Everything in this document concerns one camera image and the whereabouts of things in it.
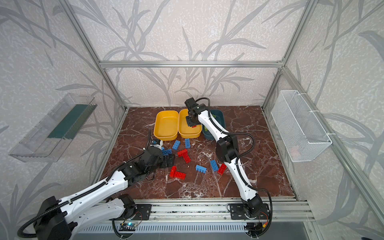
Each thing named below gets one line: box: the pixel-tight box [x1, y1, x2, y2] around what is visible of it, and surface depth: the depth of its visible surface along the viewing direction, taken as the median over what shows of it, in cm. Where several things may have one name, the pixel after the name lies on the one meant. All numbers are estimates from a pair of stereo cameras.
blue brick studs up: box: [172, 140, 181, 151], surface depth 100 cm
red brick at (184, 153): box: [177, 149, 190, 161], surface depth 95 cm
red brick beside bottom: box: [169, 165, 177, 178], surface depth 86 cm
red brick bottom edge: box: [173, 171, 187, 180], surface depth 86 cm
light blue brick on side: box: [195, 164, 208, 174], surface depth 88 cm
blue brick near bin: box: [185, 138, 191, 149], surface depth 101 cm
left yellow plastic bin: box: [153, 110, 179, 141], surface depth 112 cm
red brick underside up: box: [182, 148, 192, 164], surface depth 95 cm
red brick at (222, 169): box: [218, 163, 228, 176], surface depth 88 cm
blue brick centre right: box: [210, 159, 219, 172], surface depth 89 cm
